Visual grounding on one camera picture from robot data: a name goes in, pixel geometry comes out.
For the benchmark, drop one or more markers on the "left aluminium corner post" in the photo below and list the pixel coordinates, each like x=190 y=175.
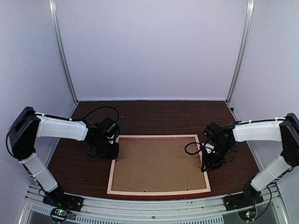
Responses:
x=62 y=55

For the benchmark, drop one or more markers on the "brown backing board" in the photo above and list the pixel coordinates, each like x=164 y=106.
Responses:
x=158 y=163

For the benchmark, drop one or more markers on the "aluminium front rail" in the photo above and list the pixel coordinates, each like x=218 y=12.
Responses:
x=210 y=210

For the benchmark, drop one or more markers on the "aluminium corner post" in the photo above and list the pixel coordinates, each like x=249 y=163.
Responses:
x=242 y=49
x=62 y=55

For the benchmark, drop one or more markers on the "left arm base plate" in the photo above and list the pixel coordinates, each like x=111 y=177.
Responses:
x=64 y=201

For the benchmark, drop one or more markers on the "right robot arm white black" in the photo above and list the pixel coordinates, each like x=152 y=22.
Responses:
x=278 y=135

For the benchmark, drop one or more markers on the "round led board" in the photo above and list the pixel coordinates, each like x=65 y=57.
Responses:
x=58 y=215
x=247 y=215

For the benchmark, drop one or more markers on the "left round led board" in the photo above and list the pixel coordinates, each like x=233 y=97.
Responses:
x=58 y=215

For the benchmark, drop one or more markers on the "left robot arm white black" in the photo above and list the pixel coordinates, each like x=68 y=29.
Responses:
x=31 y=126

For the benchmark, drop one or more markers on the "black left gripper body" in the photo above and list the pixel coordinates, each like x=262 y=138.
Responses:
x=104 y=150

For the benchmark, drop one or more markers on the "right aluminium corner post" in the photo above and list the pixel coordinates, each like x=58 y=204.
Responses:
x=242 y=49

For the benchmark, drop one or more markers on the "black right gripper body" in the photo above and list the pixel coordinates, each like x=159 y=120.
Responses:
x=217 y=158

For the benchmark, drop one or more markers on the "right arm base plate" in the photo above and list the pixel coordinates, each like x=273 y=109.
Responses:
x=239 y=201

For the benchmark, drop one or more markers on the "right round led board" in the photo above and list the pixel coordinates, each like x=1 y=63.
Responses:
x=247 y=215

